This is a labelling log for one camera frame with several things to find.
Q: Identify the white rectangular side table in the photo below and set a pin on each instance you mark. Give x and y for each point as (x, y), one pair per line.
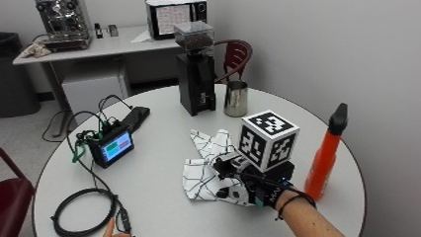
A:
(113, 47)

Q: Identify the dark grey trash bin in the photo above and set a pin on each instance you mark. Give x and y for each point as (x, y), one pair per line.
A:
(15, 82)

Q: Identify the white paper sheet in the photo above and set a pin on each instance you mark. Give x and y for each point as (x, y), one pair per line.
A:
(141, 37)

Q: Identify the white cloth with black lines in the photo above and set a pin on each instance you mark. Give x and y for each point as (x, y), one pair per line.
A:
(201, 177)

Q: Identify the black coffee grinder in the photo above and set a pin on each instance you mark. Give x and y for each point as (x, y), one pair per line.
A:
(196, 79)

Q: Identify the black wristband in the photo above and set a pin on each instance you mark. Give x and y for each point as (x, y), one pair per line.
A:
(302, 197)

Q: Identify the small black tamper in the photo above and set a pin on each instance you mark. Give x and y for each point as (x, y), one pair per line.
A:
(99, 31)

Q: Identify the black appliance with white sheet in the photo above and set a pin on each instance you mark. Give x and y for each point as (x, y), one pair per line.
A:
(173, 18)

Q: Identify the black rectangular box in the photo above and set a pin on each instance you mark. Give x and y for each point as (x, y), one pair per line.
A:
(136, 117)

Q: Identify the white cabinet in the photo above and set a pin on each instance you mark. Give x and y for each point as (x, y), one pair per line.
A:
(93, 94)

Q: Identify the orange spray bottle black top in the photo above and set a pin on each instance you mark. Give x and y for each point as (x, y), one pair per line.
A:
(324, 161)

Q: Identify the steel milk pitcher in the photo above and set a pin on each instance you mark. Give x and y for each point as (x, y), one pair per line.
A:
(236, 100)

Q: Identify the small black screen device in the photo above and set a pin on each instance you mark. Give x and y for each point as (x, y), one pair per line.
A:
(115, 148)

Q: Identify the small grey metal item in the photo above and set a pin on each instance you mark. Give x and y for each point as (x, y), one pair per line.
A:
(113, 30)

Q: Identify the dark red chair curved back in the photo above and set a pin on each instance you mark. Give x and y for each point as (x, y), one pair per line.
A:
(236, 56)

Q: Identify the white cube with black markers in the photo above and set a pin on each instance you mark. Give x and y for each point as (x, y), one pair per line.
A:
(268, 141)

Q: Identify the steel espresso machine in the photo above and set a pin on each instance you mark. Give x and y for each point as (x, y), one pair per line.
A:
(65, 23)

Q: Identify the beige rag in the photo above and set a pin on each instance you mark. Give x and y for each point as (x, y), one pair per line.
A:
(37, 50)

